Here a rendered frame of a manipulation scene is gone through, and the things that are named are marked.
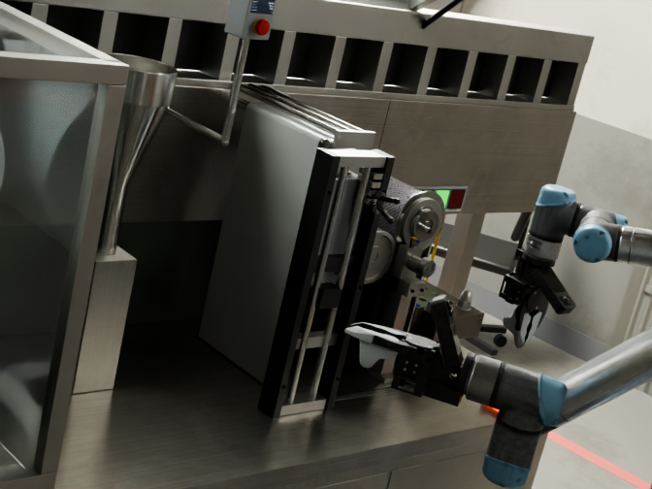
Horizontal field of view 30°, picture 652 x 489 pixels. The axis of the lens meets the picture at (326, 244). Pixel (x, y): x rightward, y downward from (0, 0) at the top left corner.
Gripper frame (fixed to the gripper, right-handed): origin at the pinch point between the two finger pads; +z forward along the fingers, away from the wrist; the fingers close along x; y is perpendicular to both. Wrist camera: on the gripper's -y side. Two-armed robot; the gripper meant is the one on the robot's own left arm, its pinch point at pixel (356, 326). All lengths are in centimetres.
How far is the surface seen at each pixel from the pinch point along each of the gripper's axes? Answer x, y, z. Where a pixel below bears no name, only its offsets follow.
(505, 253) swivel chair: 350, 27, 4
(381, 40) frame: 89, -47, 27
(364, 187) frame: 33.6, -18.6, 11.4
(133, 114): 6, -22, 49
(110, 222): 13, -2, 51
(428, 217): 67, -13, 3
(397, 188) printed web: 69, -17, 11
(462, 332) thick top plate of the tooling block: 87, 13, -10
